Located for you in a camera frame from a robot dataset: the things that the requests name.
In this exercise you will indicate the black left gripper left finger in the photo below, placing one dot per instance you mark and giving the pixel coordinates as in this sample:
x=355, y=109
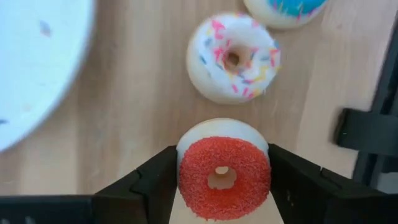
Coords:
x=146, y=193

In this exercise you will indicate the white round plate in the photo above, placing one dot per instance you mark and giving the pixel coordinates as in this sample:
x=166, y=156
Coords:
x=34, y=68

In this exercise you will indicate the small red sugar donut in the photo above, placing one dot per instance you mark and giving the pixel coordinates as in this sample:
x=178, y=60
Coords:
x=199, y=180

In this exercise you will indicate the small white sprinkle donut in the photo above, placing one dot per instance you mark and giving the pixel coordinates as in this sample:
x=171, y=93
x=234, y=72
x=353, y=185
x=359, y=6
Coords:
x=211, y=77

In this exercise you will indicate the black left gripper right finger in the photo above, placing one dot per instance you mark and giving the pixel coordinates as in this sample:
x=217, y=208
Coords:
x=311, y=196

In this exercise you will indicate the small blue iced donut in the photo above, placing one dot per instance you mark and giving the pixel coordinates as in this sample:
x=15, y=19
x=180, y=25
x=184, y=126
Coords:
x=289, y=7

